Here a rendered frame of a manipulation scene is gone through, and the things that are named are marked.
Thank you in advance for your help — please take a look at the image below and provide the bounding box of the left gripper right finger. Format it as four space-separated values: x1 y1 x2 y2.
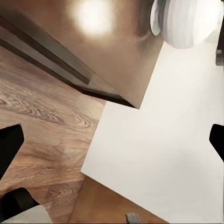
209 124 224 161

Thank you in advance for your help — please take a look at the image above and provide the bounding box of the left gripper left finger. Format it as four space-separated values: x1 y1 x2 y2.
0 124 24 180

